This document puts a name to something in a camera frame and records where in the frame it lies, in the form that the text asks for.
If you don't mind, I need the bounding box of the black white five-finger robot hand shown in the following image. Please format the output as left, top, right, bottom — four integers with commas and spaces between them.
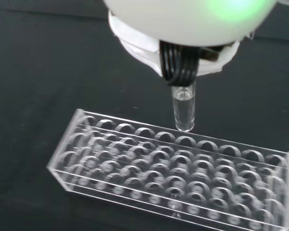
103, 0, 281, 87

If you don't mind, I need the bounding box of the clear plastic test tube rack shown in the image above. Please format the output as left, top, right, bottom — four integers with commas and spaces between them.
46, 108, 289, 231

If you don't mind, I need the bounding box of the black bench cloth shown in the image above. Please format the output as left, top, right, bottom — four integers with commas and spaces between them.
0, 0, 289, 231

